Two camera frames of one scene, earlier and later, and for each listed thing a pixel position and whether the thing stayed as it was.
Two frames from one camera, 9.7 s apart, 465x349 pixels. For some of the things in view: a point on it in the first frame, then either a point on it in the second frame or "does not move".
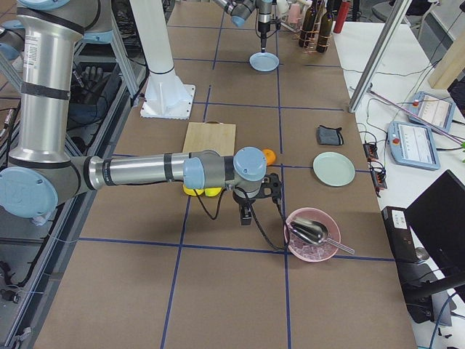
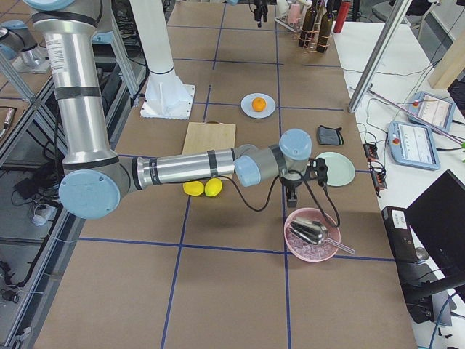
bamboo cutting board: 213,135 does not move
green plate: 333,169 does not move
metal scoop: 315,233 does not move
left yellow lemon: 191,192 does not move
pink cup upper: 295,13 does not move
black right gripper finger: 245,214 → 291,195
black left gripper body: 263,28 → 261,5
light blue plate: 267,62 → 258,105
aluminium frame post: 365,83 does not move
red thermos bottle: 343,11 does not move
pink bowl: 303,248 does not move
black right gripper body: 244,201 → 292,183
